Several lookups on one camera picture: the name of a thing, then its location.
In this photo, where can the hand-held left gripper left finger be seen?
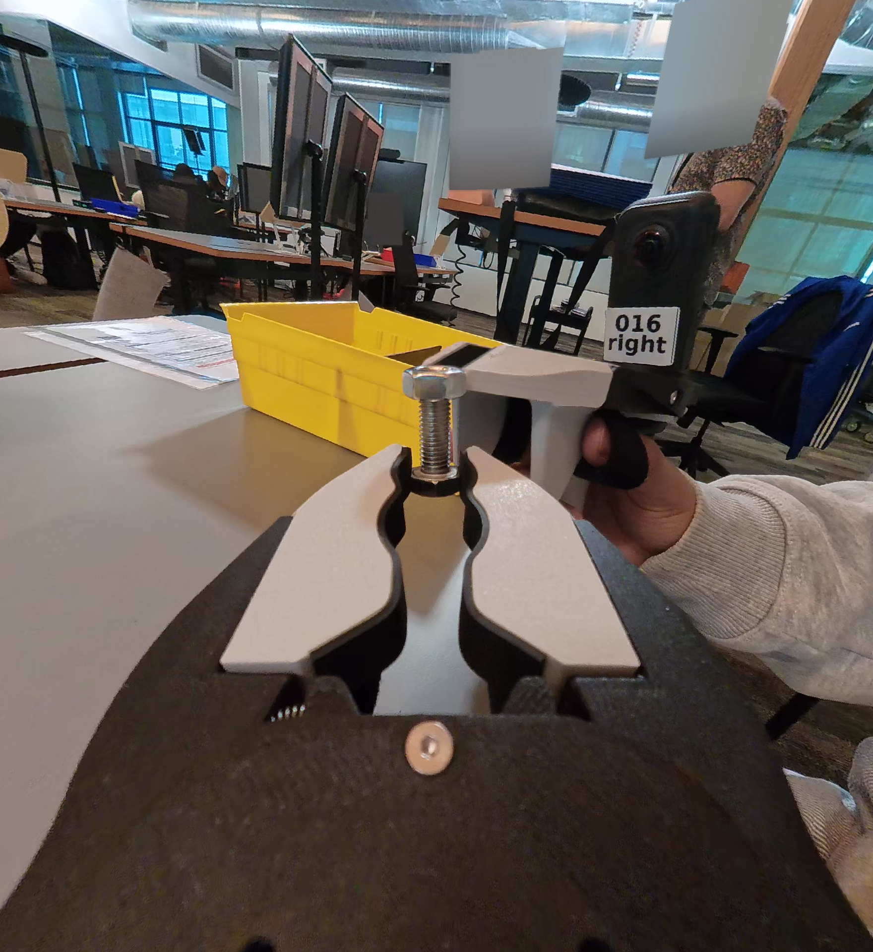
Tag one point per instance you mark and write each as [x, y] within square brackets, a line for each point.
[317, 580]

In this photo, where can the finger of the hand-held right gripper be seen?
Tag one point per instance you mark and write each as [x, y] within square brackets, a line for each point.
[457, 355]
[533, 379]

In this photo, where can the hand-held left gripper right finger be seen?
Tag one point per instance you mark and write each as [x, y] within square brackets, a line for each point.
[548, 587]

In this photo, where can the silver hex bolt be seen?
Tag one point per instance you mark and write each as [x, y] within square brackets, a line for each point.
[434, 383]

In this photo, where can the silver hex nut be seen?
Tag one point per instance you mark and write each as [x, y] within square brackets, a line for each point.
[436, 474]

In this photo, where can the person's right forearm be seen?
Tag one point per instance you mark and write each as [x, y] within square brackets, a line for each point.
[793, 565]

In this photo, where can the standing desk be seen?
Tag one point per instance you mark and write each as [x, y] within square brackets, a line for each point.
[481, 210]

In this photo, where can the grey desk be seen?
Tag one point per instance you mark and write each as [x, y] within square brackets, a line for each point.
[109, 506]

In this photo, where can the long wooden desk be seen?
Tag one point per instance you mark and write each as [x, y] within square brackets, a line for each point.
[57, 208]
[206, 245]

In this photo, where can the person's right hand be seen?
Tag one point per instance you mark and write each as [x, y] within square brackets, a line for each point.
[645, 520]

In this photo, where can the black office chair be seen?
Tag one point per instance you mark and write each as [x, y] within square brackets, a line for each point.
[407, 275]
[786, 349]

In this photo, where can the stack of blue crates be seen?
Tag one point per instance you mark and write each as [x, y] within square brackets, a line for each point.
[600, 182]

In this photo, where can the black bag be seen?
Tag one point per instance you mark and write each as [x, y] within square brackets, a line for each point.
[563, 204]

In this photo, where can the yellow plastic bin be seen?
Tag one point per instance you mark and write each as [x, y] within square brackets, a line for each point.
[310, 379]

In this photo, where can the black monitor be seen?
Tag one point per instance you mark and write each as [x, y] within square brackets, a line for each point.
[414, 193]
[299, 126]
[351, 163]

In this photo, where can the blue striped jacket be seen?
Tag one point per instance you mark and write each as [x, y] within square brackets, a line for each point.
[838, 357]

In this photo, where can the laminated instruction sheet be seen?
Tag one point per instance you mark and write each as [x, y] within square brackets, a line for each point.
[146, 346]

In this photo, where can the grey cardboard sheet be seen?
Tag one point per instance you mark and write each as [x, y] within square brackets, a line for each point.
[128, 290]

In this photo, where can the blue plastic bin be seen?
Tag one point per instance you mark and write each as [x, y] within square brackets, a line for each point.
[113, 207]

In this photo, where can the person's grey sweater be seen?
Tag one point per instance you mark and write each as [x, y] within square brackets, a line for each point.
[868, 803]

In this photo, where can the black floor lamp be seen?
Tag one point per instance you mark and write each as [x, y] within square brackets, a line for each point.
[20, 44]

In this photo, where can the wooden post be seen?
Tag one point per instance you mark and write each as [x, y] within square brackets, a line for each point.
[808, 52]

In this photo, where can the silver ventilation duct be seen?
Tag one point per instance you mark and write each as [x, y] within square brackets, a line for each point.
[332, 26]

